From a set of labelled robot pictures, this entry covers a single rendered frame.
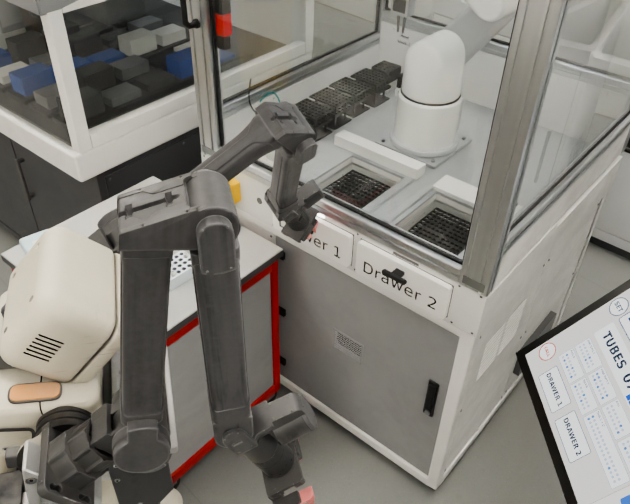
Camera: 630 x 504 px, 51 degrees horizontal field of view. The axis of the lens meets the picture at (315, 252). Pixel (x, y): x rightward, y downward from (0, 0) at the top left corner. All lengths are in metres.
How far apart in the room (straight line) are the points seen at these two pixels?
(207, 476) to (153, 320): 1.63
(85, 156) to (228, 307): 1.55
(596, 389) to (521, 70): 0.62
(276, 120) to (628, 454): 0.84
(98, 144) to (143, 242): 1.61
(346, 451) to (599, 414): 1.28
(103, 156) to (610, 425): 1.74
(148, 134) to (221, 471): 1.21
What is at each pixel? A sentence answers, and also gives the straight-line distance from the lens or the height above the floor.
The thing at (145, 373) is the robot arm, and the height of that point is 1.38.
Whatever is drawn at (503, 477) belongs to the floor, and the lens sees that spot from 2.49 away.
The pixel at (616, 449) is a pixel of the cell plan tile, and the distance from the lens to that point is 1.30.
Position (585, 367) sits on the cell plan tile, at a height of 1.06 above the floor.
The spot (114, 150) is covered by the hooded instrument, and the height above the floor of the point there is 0.87.
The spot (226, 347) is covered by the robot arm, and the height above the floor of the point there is 1.40.
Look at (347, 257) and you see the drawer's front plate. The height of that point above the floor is 0.86.
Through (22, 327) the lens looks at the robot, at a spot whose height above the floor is 1.35.
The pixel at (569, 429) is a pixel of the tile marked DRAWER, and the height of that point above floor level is 1.00.
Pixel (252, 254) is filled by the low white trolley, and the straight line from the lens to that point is 1.99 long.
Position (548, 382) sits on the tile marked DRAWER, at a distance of 1.42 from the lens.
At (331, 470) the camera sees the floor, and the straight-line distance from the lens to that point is 2.40.
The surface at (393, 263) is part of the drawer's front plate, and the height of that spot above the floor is 0.92.
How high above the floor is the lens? 2.03
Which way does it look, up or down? 39 degrees down
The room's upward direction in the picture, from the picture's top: 2 degrees clockwise
